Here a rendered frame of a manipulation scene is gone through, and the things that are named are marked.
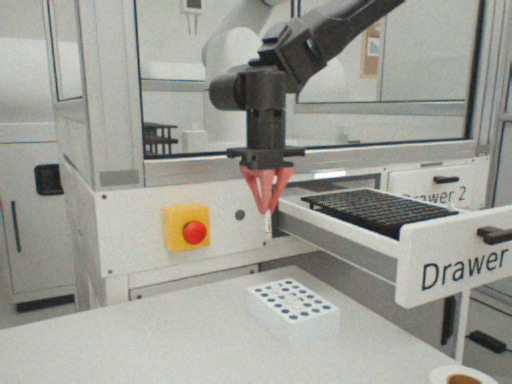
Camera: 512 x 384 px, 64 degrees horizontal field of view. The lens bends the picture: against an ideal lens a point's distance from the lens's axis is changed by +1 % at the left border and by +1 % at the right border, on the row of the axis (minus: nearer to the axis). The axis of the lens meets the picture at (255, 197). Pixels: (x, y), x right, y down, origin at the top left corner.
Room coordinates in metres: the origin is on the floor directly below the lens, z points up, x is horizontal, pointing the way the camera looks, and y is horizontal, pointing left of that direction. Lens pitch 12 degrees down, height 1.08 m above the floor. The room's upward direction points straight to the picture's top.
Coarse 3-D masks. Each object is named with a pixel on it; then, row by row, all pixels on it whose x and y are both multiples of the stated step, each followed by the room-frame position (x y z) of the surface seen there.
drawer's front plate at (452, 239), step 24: (456, 216) 0.55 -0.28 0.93; (480, 216) 0.55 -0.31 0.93; (504, 216) 0.58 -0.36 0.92; (408, 240) 0.49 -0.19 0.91; (432, 240) 0.51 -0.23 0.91; (456, 240) 0.53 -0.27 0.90; (480, 240) 0.55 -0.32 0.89; (408, 264) 0.49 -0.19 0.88; (504, 264) 0.59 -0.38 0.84; (408, 288) 0.49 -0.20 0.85; (432, 288) 0.51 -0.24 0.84; (456, 288) 0.53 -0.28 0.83
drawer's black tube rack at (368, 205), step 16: (352, 192) 0.85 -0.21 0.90; (368, 192) 0.85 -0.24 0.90; (320, 208) 0.82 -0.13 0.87; (336, 208) 0.70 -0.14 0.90; (352, 208) 0.70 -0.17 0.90; (368, 208) 0.70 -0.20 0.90; (384, 208) 0.70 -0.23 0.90; (400, 208) 0.71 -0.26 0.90; (416, 208) 0.71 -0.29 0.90; (432, 208) 0.70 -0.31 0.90; (352, 224) 0.70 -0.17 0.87; (368, 224) 0.70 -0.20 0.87
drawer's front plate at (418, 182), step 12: (432, 168) 0.99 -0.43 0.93; (444, 168) 1.00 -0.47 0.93; (456, 168) 1.02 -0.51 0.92; (468, 168) 1.04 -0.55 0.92; (396, 180) 0.92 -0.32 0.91; (408, 180) 0.94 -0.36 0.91; (420, 180) 0.96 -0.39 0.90; (432, 180) 0.98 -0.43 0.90; (468, 180) 1.05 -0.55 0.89; (396, 192) 0.92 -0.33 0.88; (408, 192) 0.94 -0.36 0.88; (420, 192) 0.96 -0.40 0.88; (432, 192) 0.98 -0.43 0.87; (456, 192) 1.03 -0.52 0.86; (468, 192) 1.05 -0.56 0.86; (444, 204) 1.01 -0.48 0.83; (456, 204) 1.03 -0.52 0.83; (468, 204) 1.05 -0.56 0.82
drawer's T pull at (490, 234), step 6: (480, 228) 0.55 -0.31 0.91; (486, 228) 0.55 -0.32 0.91; (492, 228) 0.55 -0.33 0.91; (480, 234) 0.54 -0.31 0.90; (486, 234) 0.52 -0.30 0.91; (492, 234) 0.52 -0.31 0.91; (498, 234) 0.52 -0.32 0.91; (504, 234) 0.52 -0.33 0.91; (510, 234) 0.53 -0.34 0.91; (486, 240) 0.51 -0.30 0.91; (492, 240) 0.51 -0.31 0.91; (498, 240) 0.51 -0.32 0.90; (504, 240) 0.52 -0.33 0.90; (510, 240) 0.53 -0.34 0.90
